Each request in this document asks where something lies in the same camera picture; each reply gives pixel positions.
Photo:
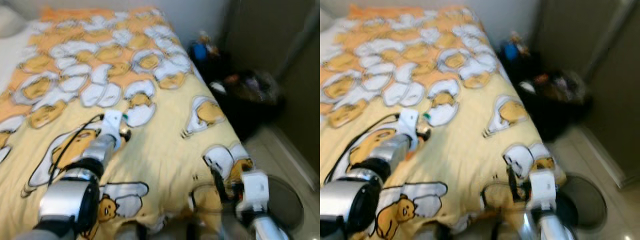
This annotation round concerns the orange yellow cartoon print blanket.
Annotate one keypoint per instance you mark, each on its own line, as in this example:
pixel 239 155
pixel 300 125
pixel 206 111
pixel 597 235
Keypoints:
pixel 165 150
pixel 475 150

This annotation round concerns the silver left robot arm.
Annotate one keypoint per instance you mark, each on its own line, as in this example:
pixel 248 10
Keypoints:
pixel 350 200
pixel 70 200

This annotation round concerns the dark round floor object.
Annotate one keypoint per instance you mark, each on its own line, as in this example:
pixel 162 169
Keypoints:
pixel 585 200
pixel 287 200

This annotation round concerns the black trash bag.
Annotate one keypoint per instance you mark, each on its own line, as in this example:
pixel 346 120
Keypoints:
pixel 555 110
pixel 250 110

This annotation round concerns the black bedside table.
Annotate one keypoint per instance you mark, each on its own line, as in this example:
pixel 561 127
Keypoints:
pixel 520 70
pixel 210 70

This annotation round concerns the blue toy figure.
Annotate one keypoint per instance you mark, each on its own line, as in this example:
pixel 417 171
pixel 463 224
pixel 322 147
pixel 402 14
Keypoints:
pixel 510 50
pixel 201 50

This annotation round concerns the dark grey wardrobe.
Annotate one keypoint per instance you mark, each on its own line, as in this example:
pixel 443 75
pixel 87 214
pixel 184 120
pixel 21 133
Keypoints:
pixel 590 35
pixel 280 35

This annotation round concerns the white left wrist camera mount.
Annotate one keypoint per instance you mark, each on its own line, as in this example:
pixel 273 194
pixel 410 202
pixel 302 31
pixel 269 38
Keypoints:
pixel 409 120
pixel 112 122

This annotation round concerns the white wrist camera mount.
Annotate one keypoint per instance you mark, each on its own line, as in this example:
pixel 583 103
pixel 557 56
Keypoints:
pixel 542 190
pixel 409 120
pixel 255 192
pixel 112 122

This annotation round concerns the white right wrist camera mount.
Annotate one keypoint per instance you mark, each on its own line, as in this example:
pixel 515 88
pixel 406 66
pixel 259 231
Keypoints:
pixel 255 192
pixel 542 190

